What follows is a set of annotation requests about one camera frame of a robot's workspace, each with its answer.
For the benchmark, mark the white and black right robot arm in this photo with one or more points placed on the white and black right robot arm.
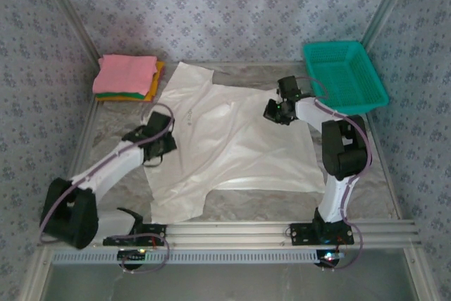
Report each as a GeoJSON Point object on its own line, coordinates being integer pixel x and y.
{"type": "Point", "coordinates": [334, 195]}

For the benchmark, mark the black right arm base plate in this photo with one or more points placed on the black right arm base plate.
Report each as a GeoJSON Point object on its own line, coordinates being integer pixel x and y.
{"type": "Point", "coordinates": [301, 234]}

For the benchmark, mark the pink folded t-shirt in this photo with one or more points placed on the pink folded t-shirt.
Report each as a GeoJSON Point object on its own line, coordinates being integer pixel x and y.
{"type": "Point", "coordinates": [123, 73]}

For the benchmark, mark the aluminium frame post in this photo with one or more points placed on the aluminium frame post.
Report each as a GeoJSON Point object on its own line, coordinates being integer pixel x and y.
{"type": "Point", "coordinates": [385, 5]}
{"type": "Point", "coordinates": [67, 8]}

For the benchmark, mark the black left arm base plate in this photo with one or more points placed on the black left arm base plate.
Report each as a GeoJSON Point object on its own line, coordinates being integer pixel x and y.
{"type": "Point", "coordinates": [153, 231]}

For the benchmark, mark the stack of folded cloths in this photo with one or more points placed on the stack of folded cloths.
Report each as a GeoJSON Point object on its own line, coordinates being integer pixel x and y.
{"type": "Point", "coordinates": [155, 84]}

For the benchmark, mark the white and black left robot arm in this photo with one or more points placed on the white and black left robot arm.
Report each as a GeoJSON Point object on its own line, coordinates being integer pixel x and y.
{"type": "Point", "coordinates": [116, 165]}

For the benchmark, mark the green folded t-shirt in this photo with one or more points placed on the green folded t-shirt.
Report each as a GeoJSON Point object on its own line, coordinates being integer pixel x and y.
{"type": "Point", "coordinates": [120, 95]}

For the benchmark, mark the white t-shirt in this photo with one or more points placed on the white t-shirt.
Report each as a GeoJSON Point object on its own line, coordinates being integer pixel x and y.
{"type": "Point", "coordinates": [239, 146]}

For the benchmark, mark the black controller board with LED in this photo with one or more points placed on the black controller board with LED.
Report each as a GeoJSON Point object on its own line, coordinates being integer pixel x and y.
{"type": "Point", "coordinates": [329, 258]}
{"type": "Point", "coordinates": [132, 257]}

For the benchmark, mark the teal plastic basket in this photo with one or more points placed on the teal plastic basket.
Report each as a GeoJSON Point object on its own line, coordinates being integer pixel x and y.
{"type": "Point", "coordinates": [347, 75]}

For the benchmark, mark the aluminium mounting rail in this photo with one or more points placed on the aluminium mounting rail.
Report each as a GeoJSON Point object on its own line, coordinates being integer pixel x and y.
{"type": "Point", "coordinates": [225, 232]}

